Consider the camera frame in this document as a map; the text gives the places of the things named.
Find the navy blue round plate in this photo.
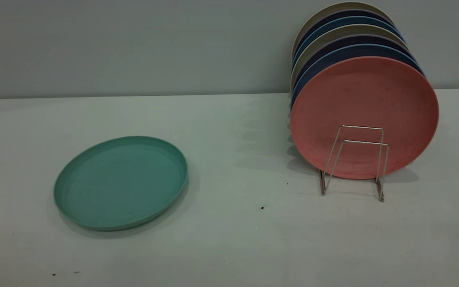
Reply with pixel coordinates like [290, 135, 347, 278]
[291, 43, 426, 110]

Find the dark purple round plate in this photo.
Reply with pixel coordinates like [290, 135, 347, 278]
[294, 9, 396, 56]
[293, 34, 416, 86]

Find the green round plate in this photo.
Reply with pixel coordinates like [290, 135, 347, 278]
[53, 136, 188, 232]

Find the beige round plate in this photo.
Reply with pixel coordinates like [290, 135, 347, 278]
[292, 2, 394, 60]
[290, 24, 409, 94]

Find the pink round plate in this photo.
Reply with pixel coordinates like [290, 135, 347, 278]
[290, 56, 439, 180]

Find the silver wire plate rack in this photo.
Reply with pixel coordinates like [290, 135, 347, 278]
[320, 125, 390, 202]

